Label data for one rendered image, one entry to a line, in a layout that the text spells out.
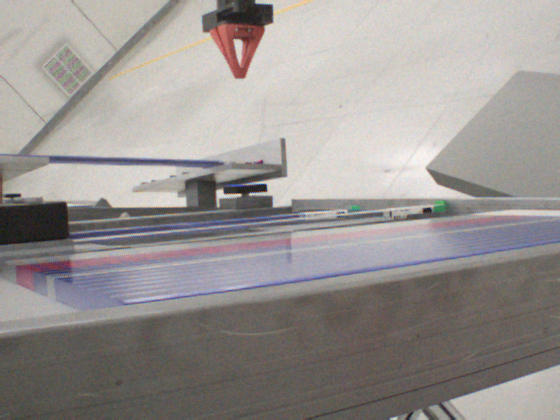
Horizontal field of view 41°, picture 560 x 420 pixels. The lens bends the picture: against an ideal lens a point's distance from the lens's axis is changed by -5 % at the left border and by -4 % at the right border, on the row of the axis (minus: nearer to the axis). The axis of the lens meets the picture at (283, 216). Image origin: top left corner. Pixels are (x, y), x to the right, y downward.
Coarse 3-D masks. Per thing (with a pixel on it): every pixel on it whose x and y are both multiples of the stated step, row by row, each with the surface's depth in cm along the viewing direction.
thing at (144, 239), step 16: (240, 224) 71; (256, 224) 72; (272, 224) 72; (288, 224) 73; (304, 224) 74; (320, 224) 75; (336, 224) 76; (352, 224) 78; (80, 240) 62; (96, 240) 63; (112, 240) 64; (128, 240) 65; (144, 240) 66; (160, 240) 66; (176, 240) 67; (192, 240) 68
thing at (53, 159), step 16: (64, 160) 108; (80, 160) 110; (96, 160) 112; (112, 160) 113; (128, 160) 115; (144, 160) 117; (160, 160) 118; (176, 160) 120; (192, 160) 122; (208, 160) 124
